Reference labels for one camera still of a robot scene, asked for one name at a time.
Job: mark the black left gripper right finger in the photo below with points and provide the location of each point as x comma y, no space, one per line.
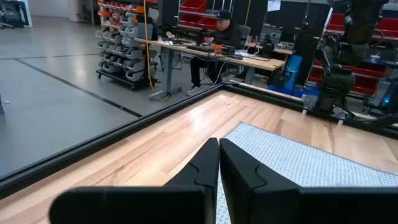
280,205

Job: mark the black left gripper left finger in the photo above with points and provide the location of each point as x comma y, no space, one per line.
186,202

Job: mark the grey waffle microfiber towel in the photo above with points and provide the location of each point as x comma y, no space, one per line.
295,158

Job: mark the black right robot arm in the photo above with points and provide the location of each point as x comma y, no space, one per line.
335,84

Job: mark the blue plastic bin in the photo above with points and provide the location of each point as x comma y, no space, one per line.
292,67

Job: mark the wooden desk with grey legs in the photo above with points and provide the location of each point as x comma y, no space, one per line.
255,62

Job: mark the metal shelf with red bins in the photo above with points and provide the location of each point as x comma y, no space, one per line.
370,71
194,12

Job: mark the rolling rack of storage bins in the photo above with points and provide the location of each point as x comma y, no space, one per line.
124,53

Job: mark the person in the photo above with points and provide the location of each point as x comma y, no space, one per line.
225,34

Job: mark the grey office chair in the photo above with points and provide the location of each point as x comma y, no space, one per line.
245,31

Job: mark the white paper sheet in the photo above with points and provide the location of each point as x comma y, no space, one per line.
273,5

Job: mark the white framed panel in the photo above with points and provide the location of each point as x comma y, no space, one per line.
17,12

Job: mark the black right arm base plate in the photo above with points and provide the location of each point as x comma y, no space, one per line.
311,101

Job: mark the black aluminium table frame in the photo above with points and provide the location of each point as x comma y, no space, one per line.
93,145

